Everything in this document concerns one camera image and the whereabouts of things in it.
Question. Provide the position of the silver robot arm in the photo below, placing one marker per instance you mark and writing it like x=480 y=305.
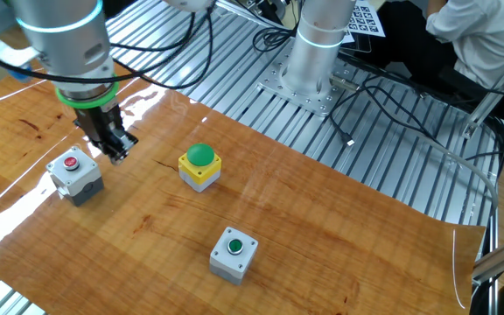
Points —
x=68 y=39

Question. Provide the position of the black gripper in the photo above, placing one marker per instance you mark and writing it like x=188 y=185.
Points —
x=99 y=122

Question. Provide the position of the clear plastic tube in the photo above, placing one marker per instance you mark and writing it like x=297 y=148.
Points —
x=481 y=175

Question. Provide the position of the yellow box green mushroom button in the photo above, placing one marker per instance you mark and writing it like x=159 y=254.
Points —
x=199 y=170

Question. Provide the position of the printed marker sheet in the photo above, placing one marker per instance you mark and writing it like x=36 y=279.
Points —
x=366 y=19

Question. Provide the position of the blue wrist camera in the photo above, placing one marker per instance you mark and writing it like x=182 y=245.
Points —
x=21 y=74

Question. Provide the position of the person in white shirt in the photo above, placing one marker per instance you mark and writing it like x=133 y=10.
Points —
x=475 y=35

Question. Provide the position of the grey box red button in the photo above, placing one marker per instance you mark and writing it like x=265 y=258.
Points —
x=77 y=179

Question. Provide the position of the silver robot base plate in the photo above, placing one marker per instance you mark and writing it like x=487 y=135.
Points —
x=274 y=83

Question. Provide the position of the wood grain table mat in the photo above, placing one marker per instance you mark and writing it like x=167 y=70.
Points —
x=278 y=219

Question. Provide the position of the slanted aluminium strut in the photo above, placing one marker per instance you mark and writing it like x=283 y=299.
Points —
x=488 y=100

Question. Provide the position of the aluminium profile bar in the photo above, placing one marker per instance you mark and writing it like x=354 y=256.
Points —
x=501 y=258

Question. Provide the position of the grey box green button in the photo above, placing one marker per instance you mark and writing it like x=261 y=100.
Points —
x=230 y=262

